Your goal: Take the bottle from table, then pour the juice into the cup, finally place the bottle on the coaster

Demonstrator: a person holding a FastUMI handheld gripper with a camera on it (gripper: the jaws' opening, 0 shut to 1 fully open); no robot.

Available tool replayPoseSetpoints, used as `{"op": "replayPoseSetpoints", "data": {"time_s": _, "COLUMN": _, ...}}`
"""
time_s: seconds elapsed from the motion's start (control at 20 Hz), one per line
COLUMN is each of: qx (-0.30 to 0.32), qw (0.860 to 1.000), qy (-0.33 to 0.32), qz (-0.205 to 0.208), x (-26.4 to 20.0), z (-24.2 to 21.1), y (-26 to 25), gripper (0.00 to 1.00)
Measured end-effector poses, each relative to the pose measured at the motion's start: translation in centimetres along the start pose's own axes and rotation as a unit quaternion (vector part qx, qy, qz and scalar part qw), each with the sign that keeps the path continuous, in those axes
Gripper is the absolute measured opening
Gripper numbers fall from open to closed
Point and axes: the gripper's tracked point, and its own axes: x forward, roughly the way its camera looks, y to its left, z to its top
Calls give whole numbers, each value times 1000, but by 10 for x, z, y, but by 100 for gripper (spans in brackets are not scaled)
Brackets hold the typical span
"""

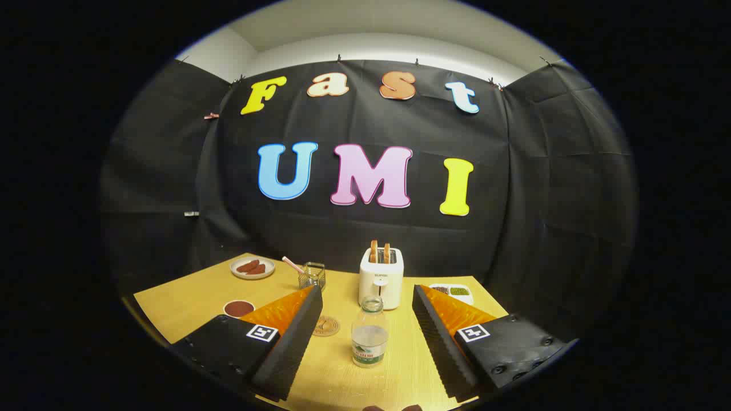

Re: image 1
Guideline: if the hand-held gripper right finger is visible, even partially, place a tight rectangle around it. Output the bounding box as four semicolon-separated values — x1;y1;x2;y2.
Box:
412;284;572;404

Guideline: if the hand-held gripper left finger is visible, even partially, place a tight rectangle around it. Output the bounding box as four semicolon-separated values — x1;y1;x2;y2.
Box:
170;284;324;402

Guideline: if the round wooden coaster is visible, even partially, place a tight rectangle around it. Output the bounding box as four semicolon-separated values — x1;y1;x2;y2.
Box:
311;316;341;337

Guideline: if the cream cup with brown inside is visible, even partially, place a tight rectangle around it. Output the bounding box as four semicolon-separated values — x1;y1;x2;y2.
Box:
223;299;256;319

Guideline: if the clear plastic juice bottle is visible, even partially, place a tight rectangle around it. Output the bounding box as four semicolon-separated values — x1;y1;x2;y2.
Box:
351;296;390;368

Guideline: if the white divided grain dish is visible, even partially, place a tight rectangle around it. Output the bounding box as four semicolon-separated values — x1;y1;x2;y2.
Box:
428;284;474;306

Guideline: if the clear ribbed glass holder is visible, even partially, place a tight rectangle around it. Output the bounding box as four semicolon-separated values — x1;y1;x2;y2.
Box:
298;262;327;292

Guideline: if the white round plate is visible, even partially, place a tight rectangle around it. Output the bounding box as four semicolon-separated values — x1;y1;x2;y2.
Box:
230;256;276;280

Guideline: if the white toaster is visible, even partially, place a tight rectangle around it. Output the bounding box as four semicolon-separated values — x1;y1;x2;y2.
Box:
359;247;405;311

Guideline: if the wooden table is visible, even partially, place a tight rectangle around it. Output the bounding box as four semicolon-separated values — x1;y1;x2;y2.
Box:
133;253;509;411

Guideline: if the black backdrop cloth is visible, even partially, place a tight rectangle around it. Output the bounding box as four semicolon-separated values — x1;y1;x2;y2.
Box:
100;57;639;343

